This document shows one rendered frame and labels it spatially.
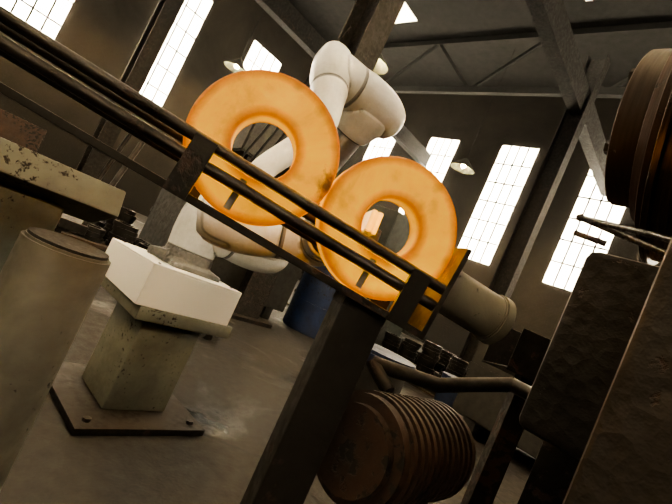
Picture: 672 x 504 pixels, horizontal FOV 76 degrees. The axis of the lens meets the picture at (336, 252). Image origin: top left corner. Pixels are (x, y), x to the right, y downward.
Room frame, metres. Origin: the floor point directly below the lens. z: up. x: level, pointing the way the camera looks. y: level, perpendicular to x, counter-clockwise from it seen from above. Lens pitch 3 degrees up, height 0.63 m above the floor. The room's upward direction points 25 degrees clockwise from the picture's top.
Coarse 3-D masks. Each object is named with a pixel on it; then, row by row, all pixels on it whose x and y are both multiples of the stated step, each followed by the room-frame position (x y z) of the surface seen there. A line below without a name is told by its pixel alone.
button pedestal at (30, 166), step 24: (0, 144) 0.63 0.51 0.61; (0, 168) 0.63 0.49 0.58; (24, 168) 0.65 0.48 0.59; (48, 168) 0.67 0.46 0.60; (72, 168) 0.70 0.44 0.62; (0, 192) 0.66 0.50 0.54; (24, 192) 0.71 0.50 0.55; (48, 192) 0.68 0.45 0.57; (72, 192) 0.70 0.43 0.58; (96, 192) 0.73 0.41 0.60; (120, 192) 0.76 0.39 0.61; (0, 216) 0.67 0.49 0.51; (24, 216) 0.69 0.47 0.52; (48, 216) 0.72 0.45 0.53; (96, 216) 0.77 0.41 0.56; (0, 240) 0.68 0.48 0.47; (0, 264) 0.69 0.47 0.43
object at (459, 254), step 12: (456, 252) 0.47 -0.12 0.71; (468, 252) 0.45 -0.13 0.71; (456, 264) 0.46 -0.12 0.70; (444, 276) 0.47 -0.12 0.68; (456, 276) 0.45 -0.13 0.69; (444, 300) 0.45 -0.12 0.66; (420, 312) 0.47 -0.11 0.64; (432, 312) 0.45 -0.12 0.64; (420, 324) 0.46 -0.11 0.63; (420, 336) 0.45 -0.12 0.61
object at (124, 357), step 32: (128, 320) 1.31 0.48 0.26; (96, 352) 1.37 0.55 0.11; (128, 352) 1.26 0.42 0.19; (160, 352) 1.33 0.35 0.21; (64, 384) 1.30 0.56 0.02; (96, 384) 1.32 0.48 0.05; (128, 384) 1.29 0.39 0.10; (160, 384) 1.36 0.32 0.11; (64, 416) 1.17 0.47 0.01; (96, 416) 1.21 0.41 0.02; (128, 416) 1.29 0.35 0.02; (160, 416) 1.37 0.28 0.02; (192, 416) 1.47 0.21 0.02
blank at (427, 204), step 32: (384, 160) 0.45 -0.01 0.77; (352, 192) 0.44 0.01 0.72; (384, 192) 0.45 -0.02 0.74; (416, 192) 0.46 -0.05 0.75; (320, 224) 0.44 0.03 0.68; (352, 224) 0.45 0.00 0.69; (416, 224) 0.47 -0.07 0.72; (448, 224) 0.47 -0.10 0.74; (416, 256) 0.46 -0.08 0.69; (448, 256) 0.47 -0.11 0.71; (352, 288) 0.45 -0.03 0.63; (384, 288) 0.46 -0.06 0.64
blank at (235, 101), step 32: (224, 96) 0.41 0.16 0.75; (256, 96) 0.42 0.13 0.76; (288, 96) 0.42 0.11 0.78; (224, 128) 0.41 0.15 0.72; (288, 128) 0.43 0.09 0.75; (320, 128) 0.43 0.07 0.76; (320, 160) 0.43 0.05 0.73; (224, 192) 0.42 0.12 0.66; (320, 192) 0.44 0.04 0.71; (256, 224) 0.43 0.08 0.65
